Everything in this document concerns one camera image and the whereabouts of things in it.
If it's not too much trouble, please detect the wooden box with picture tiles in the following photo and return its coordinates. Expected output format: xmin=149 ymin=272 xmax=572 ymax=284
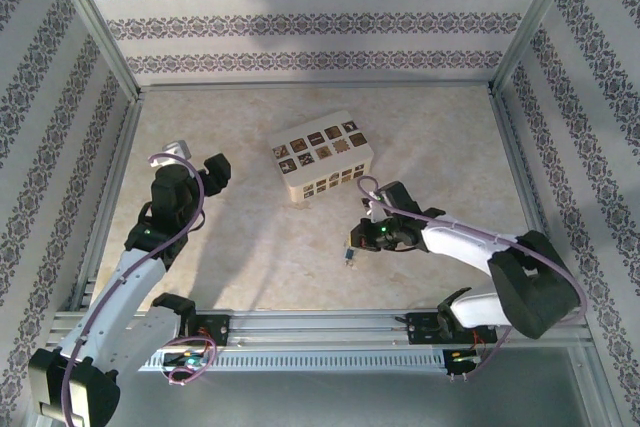
xmin=269 ymin=110 xmax=375 ymax=202

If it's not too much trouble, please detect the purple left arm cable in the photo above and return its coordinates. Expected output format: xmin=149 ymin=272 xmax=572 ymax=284
xmin=59 ymin=151 xmax=219 ymax=426

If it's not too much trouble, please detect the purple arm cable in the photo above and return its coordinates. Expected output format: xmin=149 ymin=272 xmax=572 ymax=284
xmin=357 ymin=175 xmax=589 ymax=378
xmin=59 ymin=151 xmax=219 ymax=426

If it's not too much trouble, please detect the aluminium frame side rail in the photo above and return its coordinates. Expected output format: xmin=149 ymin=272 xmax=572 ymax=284
xmin=489 ymin=89 xmax=584 ymax=313
xmin=69 ymin=91 xmax=146 ymax=313

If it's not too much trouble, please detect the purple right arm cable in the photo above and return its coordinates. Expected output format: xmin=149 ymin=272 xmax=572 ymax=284
xmin=357 ymin=175 xmax=589 ymax=378

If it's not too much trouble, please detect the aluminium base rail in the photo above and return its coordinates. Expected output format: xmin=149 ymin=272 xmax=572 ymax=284
xmin=47 ymin=307 xmax=589 ymax=351

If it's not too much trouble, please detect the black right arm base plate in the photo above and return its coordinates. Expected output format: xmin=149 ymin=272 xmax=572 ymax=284
xmin=405 ymin=311 xmax=499 ymax=346

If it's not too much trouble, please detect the aluminium frame back rail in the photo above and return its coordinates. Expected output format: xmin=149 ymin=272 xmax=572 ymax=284
xmin=134 ymin=82 xmax=496 ymax=93

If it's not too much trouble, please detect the slotted grey cable duct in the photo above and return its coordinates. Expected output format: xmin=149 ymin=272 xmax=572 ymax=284
xmin=139 ymin=349 xmax=446 ymax=373

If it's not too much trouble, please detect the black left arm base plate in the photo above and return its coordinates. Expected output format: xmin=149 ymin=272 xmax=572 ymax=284
xmin=174 ymin=314 xmax=232 ymax=348

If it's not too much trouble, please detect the aluminium frame post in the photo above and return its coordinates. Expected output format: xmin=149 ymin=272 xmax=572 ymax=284
xmin=491 ymin=0 xmax=590 ymax=96
xmin=42 ymin=0 xmax=141 ymax=101

